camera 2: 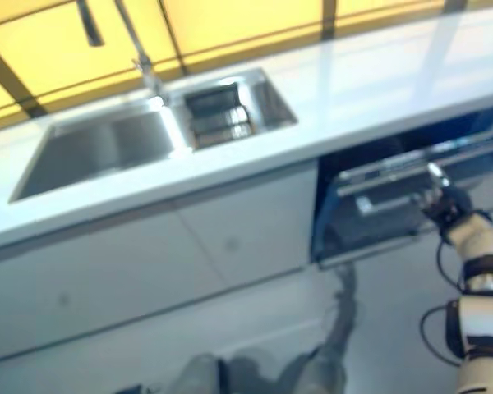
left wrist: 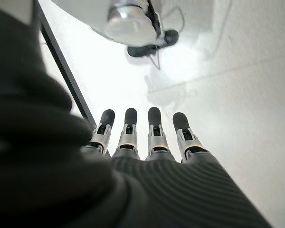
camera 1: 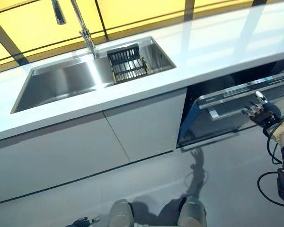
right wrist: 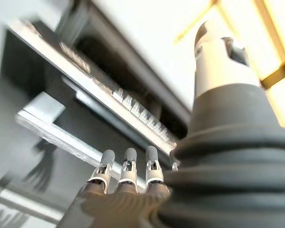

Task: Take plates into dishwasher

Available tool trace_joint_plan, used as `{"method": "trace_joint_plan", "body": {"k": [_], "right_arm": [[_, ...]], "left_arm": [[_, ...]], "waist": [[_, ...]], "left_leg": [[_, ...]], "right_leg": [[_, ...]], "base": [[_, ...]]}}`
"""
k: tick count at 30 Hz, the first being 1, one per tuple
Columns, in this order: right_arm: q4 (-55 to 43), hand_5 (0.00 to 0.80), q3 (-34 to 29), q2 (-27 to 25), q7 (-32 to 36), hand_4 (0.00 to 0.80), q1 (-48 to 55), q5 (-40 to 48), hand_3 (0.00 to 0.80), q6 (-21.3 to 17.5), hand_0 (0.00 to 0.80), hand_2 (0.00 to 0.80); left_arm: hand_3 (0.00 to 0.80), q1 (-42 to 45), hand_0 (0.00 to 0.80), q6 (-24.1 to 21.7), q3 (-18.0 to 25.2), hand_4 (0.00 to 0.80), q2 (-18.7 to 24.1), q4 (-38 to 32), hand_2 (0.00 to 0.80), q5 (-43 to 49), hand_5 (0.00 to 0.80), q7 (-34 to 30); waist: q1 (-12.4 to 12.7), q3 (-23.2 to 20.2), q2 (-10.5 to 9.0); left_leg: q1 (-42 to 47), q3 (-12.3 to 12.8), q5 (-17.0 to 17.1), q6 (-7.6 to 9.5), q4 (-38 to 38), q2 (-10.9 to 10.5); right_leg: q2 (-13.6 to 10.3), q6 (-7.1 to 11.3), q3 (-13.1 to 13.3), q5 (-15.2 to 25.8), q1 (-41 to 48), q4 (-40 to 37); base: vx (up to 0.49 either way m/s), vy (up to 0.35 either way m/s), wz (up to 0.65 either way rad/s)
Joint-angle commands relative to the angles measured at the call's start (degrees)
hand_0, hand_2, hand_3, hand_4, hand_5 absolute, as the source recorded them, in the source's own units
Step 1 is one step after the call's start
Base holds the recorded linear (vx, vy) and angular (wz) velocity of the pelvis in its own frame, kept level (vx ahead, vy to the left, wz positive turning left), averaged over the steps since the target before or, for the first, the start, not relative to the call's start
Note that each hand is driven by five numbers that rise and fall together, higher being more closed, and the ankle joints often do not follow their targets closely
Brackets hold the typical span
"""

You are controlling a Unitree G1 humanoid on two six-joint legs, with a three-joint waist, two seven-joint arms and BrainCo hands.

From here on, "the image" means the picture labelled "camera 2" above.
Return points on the dishwasher door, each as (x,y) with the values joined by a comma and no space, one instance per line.
(374,221)

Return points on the black framed yellow window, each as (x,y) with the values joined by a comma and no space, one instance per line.
(45,53)

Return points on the black sink drying rack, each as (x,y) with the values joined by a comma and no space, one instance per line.
(217,119)

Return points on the stainless steel sink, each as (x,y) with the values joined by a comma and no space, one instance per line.
(107,152)

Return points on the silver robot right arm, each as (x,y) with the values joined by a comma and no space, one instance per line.
(476,234)

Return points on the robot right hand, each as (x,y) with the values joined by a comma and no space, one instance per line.
(448,205)

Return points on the chrome pull-down faucet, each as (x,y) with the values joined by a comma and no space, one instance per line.
(148,70)

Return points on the white cabinet door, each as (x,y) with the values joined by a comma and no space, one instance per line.
(86,287)
(250,217)

